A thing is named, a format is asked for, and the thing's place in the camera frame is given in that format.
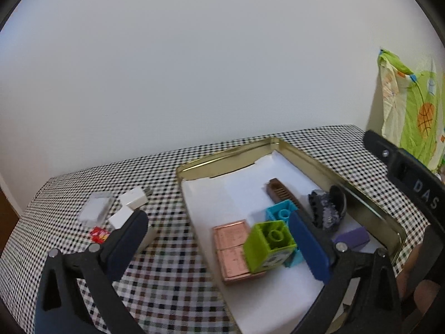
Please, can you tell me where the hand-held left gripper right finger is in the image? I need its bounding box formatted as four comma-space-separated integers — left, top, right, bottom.
290, 210, 402, 334

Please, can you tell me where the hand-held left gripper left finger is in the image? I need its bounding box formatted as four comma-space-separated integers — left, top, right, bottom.
35, 209, 149, 334

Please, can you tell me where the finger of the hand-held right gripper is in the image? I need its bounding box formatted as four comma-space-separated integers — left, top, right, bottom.
363, 130, 406, 169

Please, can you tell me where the white box with red label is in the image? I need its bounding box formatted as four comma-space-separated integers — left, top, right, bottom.
108, 205, 158, 253

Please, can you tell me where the red candy wrapper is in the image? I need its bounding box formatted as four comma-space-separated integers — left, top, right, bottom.
90, 226, 111, 244

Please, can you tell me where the grey patterned hair claw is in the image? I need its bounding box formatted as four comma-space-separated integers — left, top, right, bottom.
308, 185, 347, 231

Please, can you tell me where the white plug charger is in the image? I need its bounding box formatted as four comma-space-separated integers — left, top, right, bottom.
117, 187, 152, 210

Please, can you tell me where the clear plastic box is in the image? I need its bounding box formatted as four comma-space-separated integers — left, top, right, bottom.
79, 191, 113, 225

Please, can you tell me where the purple foam block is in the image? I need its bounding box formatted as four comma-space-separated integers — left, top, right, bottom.
332, 226, 370, 251

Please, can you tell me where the cyan toy building block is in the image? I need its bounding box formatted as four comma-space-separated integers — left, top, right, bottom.
266, 200, 305, 268

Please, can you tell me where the green toy building block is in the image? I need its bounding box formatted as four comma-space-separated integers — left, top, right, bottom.
243, 220, 298, 274

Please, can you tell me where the brown ribbed comb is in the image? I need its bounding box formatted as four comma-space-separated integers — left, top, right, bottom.
267, 177, 301, 211

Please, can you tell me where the rose gold case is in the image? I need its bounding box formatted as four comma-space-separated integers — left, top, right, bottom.
212, 219, 266, 284

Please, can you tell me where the gold metal tin tray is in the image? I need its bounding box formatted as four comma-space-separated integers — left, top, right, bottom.
175, 137, 408, 334

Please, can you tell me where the person's right hand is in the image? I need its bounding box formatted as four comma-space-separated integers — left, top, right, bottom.
396, 247, 439, 315

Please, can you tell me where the green printed cloth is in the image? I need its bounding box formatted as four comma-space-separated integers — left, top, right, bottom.
377, 47, 445, 176

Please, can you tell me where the checkered tablecloth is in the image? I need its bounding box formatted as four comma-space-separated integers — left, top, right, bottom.
0, 124, 445, 334

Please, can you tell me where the white paper tray lining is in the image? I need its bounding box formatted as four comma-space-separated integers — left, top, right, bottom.
181, 150, 379, 333

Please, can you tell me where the wooden door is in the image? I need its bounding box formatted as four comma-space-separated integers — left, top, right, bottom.
0, 183, 21, 225

